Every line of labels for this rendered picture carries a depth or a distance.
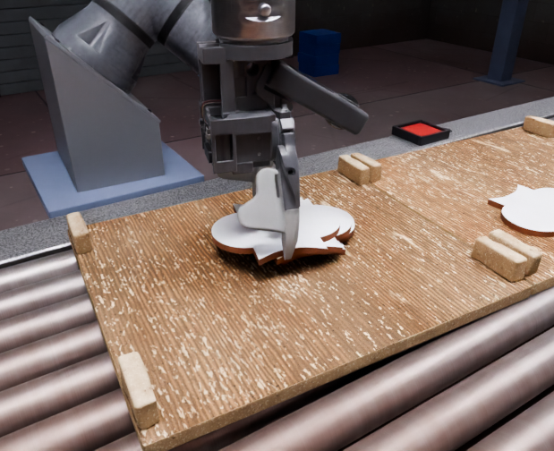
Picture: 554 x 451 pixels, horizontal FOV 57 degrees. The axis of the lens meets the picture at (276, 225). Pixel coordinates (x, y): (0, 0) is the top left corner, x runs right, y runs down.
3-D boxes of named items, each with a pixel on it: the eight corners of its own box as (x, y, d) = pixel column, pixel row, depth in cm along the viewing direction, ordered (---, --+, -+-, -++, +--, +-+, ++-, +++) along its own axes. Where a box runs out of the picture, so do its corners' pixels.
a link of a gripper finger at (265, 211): (242, 267, 51) (228, 174, 51) (298, 257, 52) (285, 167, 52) (247, 268, 48) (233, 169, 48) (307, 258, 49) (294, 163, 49)
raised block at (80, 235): (68, 233, 62) (63, 213, 61) (84, 229, 63) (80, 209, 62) (77, 257, 58) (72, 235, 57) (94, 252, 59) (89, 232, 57)
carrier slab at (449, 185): (342, 175, 81) (343, 166, 80) (520, 133, 98) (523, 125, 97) (532, 296, 54) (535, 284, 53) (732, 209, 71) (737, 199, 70)
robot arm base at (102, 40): (38, 24, 86) (74, -23, 86) (107, 75, 98) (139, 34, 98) (71, 52, 77) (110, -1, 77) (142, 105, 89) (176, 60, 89)
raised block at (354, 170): (336, 172, 78) (336, 155, 77) (345, 169, 79) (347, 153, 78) (359, 186, 74) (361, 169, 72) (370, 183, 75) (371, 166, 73)
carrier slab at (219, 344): (69, 240, 64) (66, 228, 63) (341, 176, 81) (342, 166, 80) (145, 461, 37) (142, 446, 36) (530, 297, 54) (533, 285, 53)
